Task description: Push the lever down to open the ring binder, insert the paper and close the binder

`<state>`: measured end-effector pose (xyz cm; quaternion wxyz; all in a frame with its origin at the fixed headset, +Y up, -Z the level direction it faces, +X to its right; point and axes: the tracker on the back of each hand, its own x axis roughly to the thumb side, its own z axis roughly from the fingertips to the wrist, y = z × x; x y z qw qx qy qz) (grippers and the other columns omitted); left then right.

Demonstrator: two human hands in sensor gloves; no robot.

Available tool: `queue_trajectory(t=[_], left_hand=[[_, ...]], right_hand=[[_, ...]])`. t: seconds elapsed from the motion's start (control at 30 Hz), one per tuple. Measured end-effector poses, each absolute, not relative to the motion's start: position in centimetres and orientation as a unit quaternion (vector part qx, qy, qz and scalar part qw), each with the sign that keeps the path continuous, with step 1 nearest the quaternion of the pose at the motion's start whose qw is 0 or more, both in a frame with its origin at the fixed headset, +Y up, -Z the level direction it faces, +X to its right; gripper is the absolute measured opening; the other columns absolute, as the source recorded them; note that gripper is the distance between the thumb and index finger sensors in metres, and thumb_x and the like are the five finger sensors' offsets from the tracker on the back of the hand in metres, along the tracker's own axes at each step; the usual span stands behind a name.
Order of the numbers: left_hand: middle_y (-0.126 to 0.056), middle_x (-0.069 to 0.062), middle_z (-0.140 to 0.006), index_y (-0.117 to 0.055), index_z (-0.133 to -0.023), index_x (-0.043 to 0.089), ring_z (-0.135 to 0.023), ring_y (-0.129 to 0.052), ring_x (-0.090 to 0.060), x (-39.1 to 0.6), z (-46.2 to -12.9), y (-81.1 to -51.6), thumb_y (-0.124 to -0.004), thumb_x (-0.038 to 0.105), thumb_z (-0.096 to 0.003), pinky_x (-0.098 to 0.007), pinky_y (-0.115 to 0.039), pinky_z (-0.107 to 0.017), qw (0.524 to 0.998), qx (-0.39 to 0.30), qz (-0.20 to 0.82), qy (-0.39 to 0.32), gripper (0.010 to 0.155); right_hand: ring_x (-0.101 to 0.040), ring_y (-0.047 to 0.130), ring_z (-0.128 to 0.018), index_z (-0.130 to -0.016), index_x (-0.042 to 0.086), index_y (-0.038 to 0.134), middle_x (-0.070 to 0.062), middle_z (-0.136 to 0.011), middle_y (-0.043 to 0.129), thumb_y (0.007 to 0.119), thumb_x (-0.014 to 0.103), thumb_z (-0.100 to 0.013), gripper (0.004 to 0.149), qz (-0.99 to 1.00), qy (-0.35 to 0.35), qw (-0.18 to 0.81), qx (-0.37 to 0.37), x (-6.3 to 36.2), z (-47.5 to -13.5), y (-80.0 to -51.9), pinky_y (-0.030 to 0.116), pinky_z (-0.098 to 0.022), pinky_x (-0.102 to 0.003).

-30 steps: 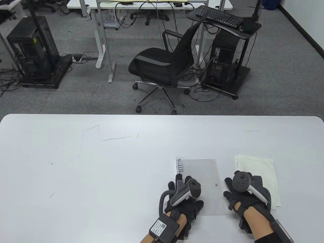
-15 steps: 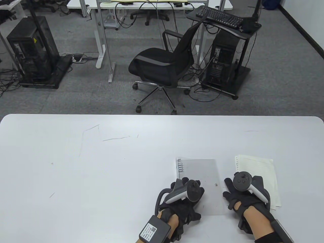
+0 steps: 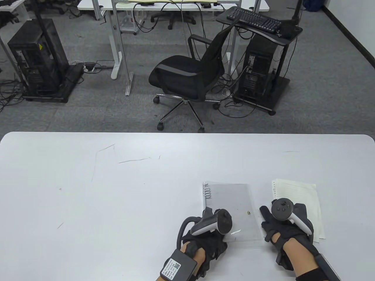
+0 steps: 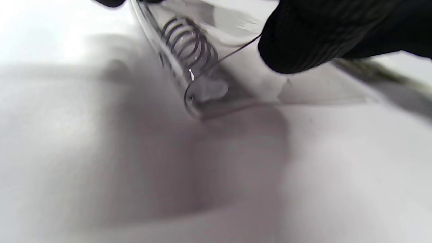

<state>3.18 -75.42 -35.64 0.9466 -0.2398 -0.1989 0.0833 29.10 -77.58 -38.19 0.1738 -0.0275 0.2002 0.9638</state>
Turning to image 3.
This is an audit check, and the stack of loose lined paper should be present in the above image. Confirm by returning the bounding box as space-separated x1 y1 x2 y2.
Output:
271 179 326 244

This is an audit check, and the black left glove cable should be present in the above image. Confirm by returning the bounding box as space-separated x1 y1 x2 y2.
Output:
177 216 203 244

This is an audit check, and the black chair wheel base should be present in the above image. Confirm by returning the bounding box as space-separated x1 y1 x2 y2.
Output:
150 11 197 30

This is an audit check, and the white standing desk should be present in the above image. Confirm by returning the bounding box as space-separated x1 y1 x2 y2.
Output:
77 0 270 80

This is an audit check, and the person's right forearm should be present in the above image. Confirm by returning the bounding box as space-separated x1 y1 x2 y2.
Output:
283 237 324 281

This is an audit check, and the grey black glove controller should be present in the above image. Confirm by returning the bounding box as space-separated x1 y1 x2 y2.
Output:
271 198 314 236
190 208 233 236

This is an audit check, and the clear cover spiral notebook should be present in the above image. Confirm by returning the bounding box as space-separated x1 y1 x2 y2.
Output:
202 181 263 243

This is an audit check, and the grey black right glove controller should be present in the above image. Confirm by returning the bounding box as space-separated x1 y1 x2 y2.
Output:
271 198 314 236

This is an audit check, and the black computer tower glass side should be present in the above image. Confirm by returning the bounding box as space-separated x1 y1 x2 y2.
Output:
7 18 70 96

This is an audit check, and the black flat cart base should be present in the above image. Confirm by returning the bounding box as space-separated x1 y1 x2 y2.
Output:
22 64 85 103

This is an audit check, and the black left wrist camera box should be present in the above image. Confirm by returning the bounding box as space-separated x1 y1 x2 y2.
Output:
160 249 198 281

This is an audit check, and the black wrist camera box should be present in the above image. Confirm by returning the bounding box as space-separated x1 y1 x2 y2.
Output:
160 249 198 281
315 253 342 281

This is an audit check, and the person's right hand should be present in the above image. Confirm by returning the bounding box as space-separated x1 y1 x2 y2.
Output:
260 203 320 270

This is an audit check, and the black computer tower open back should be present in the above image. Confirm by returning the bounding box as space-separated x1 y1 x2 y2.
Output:
238 35 279 102

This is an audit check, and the black keyboard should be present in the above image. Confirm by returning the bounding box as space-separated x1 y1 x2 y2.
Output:
226 6 282 33

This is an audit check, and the grey black left glove controller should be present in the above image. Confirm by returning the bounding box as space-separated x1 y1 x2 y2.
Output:
190 208 233 236

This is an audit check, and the person's left hand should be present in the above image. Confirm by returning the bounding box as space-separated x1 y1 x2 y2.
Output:
179 207 228 264

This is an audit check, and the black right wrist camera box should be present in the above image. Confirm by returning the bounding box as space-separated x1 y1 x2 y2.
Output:
315 253 342 281

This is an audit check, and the black mesh office chair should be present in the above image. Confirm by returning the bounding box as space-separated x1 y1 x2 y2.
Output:
148 27 236 133

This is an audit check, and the person's left forearm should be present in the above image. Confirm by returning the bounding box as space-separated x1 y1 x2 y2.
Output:
179 242 207 281

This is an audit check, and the black rolling computer cart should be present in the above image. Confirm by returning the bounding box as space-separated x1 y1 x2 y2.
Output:
216 6 304 116

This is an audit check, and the bundle of black floor cables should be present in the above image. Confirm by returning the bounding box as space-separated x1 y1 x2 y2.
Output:
0 72 25 113

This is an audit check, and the aluminium frame post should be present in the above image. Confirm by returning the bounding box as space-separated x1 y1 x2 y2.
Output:
111 0 134 97

